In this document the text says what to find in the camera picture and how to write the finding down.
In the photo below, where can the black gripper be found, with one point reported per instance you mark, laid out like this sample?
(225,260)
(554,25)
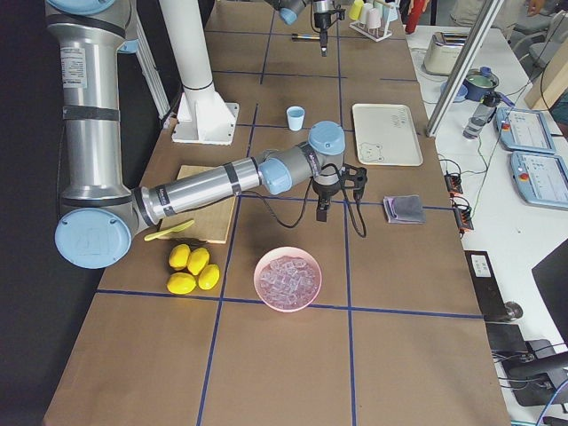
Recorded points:
(322,15)
(325,191)

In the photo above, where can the steel muddler black tip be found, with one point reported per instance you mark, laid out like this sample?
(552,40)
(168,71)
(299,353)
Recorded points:
(305,37)

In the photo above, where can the yellow plastic cup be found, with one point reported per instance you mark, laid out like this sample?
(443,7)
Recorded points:
(355,9)

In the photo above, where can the pink plastic cup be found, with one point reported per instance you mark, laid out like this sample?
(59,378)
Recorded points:
(371,18)

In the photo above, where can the white cup rack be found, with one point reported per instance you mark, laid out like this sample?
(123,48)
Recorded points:
(390,14)

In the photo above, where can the pink bowl of ice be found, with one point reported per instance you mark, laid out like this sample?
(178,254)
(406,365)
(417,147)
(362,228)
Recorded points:
(287,279)

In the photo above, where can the light blue plastic cup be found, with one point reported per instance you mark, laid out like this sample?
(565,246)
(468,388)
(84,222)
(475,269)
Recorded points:
(295,117)

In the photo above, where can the grey purple folded cloth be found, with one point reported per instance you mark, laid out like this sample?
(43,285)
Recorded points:
(406,209)

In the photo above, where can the red bottle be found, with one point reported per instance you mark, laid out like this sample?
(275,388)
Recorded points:
(415,11)

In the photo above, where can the cream bear serving tray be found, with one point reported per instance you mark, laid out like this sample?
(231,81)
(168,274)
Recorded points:
(385,135)

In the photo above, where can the wooden cutting board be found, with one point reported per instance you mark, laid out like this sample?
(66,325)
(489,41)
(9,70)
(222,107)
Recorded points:
(205,195)

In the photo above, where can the cream toaster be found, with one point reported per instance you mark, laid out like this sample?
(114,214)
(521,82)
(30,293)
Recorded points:
(443,51)

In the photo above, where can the black power strip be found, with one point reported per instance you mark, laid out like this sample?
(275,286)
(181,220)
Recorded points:
(460,205)

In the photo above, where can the person in beige shirt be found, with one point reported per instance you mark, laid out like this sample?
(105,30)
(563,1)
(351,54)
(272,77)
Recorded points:
(465,12)

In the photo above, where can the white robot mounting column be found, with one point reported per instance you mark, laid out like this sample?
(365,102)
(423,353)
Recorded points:
(203,116)

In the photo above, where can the purple saucepan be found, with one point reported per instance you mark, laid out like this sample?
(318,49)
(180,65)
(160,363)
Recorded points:
(479,81)

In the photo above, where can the yellow plastic knife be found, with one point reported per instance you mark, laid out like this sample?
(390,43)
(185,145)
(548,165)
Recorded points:
(174,229)

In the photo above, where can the clear water bottle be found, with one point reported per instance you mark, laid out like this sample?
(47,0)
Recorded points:
(483,114)

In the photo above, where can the blue teach pendant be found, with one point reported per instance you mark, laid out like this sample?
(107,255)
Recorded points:
(523,130)
(541,179)

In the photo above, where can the aluminium frame post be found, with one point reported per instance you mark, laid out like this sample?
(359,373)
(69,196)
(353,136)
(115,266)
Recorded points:
(477,34)

